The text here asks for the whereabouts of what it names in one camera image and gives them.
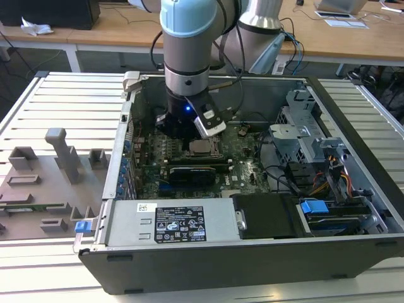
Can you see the silver CPU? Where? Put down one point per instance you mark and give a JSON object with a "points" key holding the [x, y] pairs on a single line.
{"points": [[200, 147]]}

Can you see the thin metal locking lever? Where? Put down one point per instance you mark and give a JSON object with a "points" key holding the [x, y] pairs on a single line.
{"points": [[206, 156]]}

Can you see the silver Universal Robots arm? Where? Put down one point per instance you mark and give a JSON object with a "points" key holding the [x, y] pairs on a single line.
{"points": [[186, 47]]}

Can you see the black RAM slot bank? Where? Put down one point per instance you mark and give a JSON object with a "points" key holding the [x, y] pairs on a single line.
{"points": [[202, 159]]}

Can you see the CPU socket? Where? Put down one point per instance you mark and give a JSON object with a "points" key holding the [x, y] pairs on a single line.
{"points": [[221, 153]]}

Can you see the blue expansion slot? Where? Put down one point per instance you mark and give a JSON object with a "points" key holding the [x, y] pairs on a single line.
{"points": [[164, 188]]}

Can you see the black graphics card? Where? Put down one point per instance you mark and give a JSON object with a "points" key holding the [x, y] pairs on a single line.
{"points": [[192, 178]]}

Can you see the green motherboard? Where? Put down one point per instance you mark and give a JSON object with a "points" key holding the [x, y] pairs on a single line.
{"points": [[246, 170]]}

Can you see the silver power supply unit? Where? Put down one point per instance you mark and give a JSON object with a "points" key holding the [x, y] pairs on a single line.
{"points": [[126, 221]]}

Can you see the wooden desk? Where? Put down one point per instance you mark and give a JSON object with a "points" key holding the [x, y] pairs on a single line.
{"points": [[94, 34]]}

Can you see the silver metal drive cage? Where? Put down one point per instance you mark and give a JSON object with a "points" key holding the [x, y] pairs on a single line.
{"points": [[293, 139]]}

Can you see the black plastic shroud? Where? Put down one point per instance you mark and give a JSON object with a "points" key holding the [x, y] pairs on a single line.
{"points": [[268, 217]]}

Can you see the blue case latch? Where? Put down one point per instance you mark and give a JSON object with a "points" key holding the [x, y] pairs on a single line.
{"points": [[82, 227]]}

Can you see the grey parts rack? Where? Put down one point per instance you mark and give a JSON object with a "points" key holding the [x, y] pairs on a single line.
{"points": [[38, 189]]}

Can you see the open black PC case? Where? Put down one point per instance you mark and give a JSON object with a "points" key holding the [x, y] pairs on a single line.
{"points": [[221, 271]]}

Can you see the blue disk carrier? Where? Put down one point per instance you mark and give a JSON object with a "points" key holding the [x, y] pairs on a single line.
{"points": [[314, 209]]}

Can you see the black computer box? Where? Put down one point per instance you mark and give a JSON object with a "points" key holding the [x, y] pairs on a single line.
{"points": [[47, 12]]}

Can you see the green RAM stick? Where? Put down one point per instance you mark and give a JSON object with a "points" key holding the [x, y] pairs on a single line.
{"points": [[38, 208]]}

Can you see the crumpled white paper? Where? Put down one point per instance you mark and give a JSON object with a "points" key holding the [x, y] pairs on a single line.
{"points": [[34, 29]]}

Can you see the white paper sheet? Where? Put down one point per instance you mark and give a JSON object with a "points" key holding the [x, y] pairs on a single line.
{"points": [[347, 24]]}

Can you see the grey laptop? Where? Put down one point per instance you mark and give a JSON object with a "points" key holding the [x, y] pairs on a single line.
{"points": [[341, 5]]}

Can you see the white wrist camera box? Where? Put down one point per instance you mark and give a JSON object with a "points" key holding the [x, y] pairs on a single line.
{"points": [[210, 126]]}

